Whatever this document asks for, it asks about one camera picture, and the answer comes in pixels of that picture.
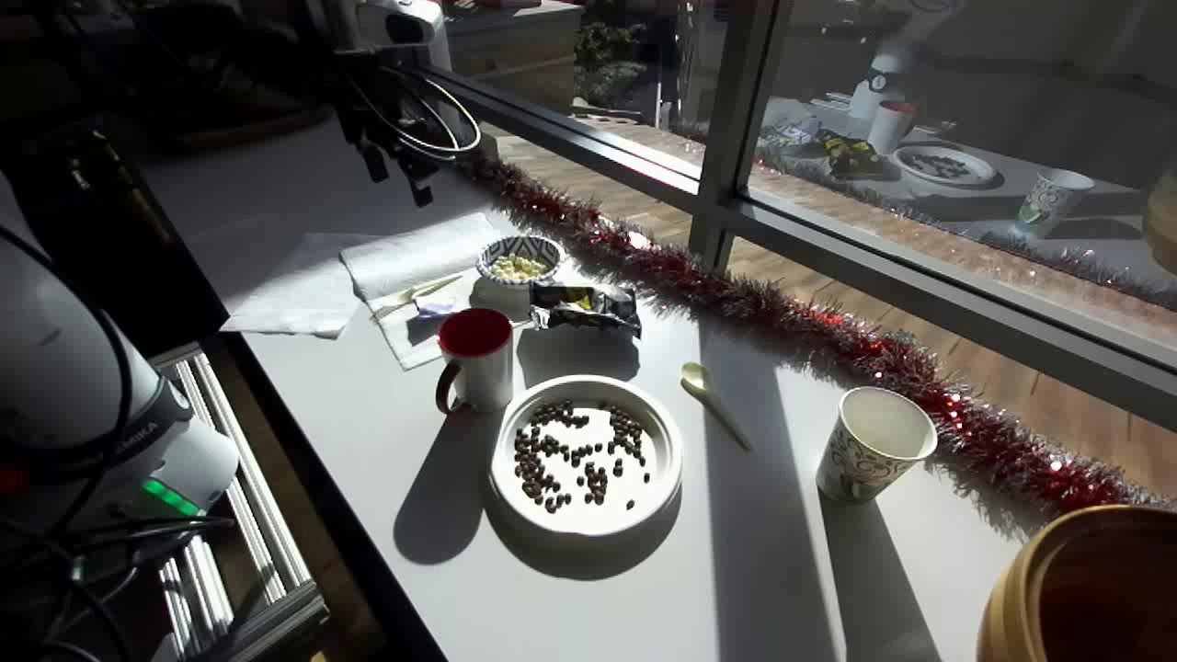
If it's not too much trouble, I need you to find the white paper towel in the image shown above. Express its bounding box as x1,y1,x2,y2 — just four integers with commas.
227,214,511,338

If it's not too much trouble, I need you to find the black yellow snack bag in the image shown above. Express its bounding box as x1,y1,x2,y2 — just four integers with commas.
529,286,643,338

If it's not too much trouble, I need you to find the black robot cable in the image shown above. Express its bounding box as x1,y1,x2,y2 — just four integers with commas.
382,67,484,163

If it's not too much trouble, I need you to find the red silver tinsel garland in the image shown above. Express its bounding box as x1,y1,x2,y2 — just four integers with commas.
468,153,1168,514

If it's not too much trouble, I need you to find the red white mug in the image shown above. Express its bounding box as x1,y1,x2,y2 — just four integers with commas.
433,310,516,415

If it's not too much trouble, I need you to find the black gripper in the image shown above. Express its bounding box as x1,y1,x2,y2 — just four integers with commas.
330,54,446,206

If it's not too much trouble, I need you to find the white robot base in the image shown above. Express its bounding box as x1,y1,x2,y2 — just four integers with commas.
0,181,240,527

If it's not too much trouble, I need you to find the white plate with beans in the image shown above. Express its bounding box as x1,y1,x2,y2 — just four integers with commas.
488,375,683,539

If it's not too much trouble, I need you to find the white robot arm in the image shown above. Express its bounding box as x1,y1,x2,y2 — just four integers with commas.
321,0,460,206

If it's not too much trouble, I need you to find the patterned paper cup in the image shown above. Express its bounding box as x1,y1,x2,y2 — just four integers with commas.
818,385,938,503

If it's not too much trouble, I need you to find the blue patterned plate with popcorn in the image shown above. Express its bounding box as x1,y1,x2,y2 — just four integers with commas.
478,236,558,283

